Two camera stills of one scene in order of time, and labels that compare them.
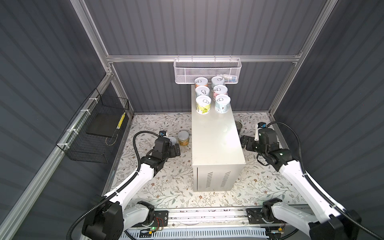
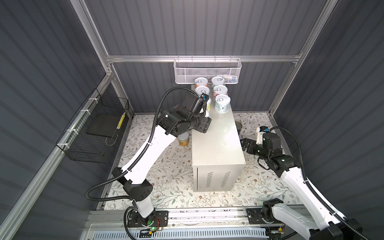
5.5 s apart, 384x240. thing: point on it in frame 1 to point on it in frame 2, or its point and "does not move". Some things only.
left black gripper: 172,153 to 204,123
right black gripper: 250,140 does not move
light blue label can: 202,90 does not move
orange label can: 201,81 does not move
